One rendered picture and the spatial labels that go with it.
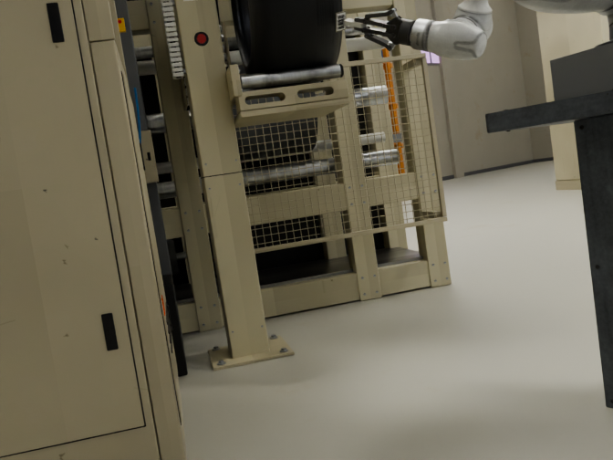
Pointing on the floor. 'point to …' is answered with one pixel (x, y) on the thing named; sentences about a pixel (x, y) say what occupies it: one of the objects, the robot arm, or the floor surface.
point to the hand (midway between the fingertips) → (355, 23)
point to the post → (222, 177)
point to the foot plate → (222, 360)
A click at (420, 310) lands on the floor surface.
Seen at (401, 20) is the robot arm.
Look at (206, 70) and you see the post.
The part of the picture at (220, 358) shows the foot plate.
